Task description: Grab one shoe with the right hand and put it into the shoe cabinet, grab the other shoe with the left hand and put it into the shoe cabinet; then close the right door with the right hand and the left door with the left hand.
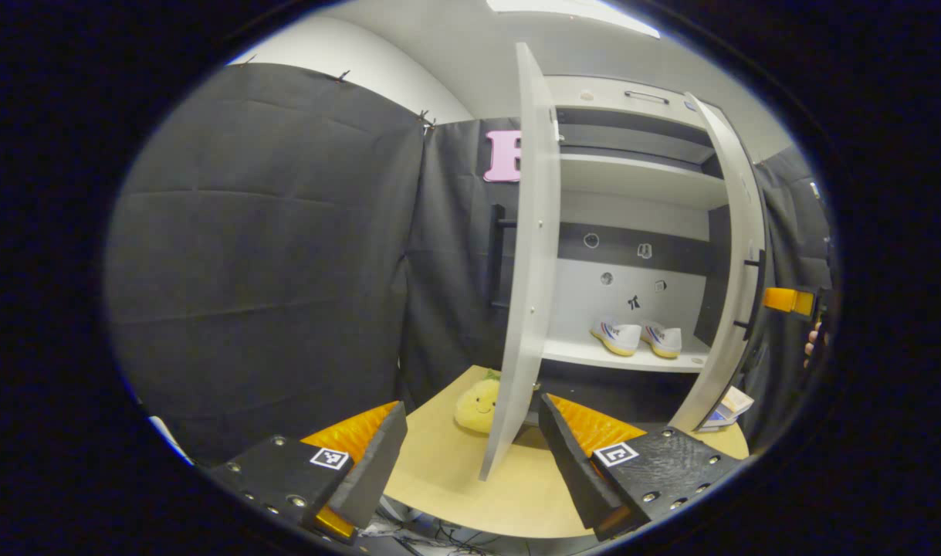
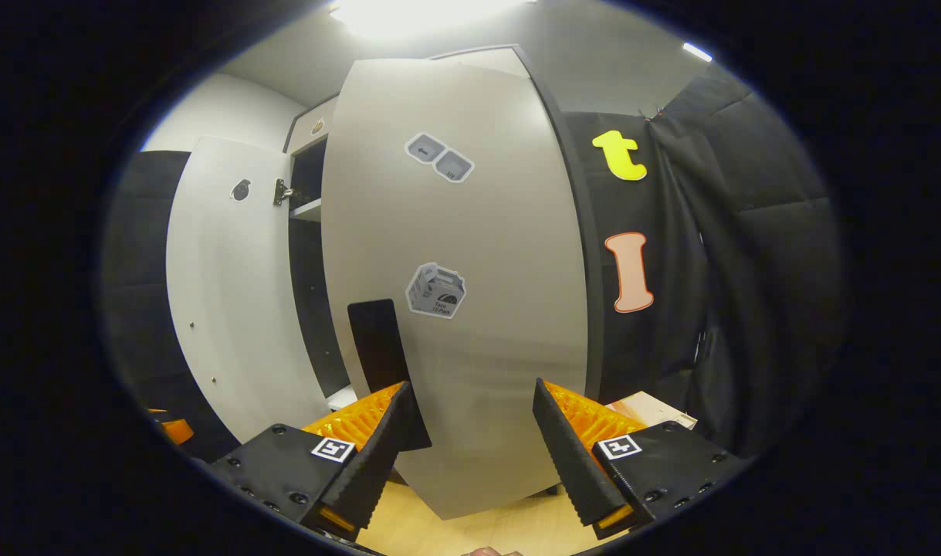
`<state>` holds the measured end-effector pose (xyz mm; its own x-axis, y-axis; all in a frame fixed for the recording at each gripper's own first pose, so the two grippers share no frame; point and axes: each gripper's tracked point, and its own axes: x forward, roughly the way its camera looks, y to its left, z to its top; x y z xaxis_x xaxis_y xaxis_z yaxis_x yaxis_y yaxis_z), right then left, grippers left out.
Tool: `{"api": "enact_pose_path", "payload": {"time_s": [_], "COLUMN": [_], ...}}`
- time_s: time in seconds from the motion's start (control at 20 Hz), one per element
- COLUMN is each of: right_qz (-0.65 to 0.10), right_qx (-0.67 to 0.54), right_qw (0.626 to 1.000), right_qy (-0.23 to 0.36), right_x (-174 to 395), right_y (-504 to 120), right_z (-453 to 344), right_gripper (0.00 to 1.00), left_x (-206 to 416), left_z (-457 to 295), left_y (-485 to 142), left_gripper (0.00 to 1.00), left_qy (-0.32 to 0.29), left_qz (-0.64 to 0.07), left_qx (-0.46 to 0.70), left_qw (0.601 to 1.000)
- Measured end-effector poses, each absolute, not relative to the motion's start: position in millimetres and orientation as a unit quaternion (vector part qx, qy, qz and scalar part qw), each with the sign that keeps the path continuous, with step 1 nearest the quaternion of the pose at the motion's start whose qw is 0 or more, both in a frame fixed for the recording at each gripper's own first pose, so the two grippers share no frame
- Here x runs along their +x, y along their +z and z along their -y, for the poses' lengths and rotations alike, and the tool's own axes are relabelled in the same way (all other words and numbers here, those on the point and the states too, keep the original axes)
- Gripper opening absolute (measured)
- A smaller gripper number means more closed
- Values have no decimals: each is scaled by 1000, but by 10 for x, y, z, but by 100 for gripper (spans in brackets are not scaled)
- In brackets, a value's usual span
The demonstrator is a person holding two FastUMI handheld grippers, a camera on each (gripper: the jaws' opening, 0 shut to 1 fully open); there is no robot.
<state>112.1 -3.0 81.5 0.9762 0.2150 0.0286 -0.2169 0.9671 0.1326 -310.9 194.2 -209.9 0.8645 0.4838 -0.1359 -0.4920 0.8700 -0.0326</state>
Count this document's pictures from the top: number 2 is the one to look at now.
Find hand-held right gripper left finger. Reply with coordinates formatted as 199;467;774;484
208;381;415;541

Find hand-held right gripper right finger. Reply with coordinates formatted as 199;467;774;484
532;378;749;541

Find white and grey shoe cabinet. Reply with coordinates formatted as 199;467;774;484
283;44;606;410

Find white flat box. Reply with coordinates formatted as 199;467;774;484
605;391;699;430

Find black backdrop cloth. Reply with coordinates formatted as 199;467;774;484
100;62;845;464

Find long ceiling light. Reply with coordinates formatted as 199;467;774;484
327;0;540;41

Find black door handle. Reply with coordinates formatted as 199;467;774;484
347;300;432;453

